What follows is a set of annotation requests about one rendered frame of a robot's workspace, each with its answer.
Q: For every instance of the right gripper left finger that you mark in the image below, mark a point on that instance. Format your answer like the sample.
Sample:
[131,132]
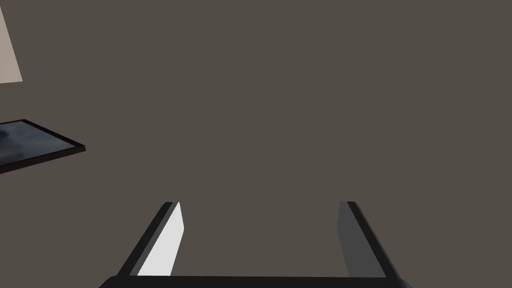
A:
[162,248]

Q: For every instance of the black framed picture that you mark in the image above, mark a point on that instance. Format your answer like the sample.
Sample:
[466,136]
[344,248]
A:
[32,144]

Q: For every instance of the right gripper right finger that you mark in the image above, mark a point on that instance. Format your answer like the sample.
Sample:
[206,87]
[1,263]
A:
[362,248]

